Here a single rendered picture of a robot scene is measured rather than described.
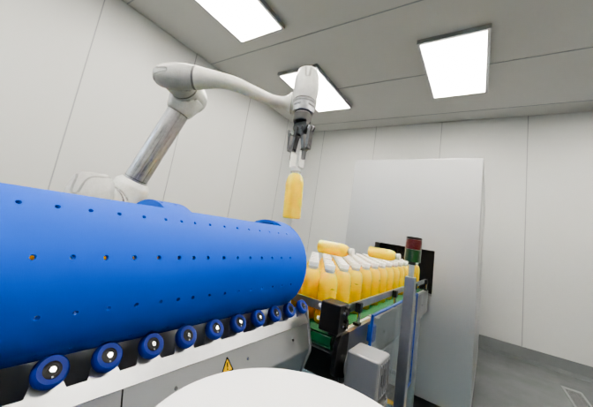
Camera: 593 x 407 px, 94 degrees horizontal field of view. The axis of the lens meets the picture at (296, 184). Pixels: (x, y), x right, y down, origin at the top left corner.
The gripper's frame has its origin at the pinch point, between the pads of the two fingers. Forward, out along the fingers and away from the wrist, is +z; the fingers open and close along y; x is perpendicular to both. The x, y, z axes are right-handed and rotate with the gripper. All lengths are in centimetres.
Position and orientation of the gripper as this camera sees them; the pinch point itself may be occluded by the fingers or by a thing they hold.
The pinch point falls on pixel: (296, 161)
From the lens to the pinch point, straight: 111.3
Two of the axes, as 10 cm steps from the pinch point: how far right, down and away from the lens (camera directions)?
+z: -1.2, 9.7, -2.0
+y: 7.4, -0.4, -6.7
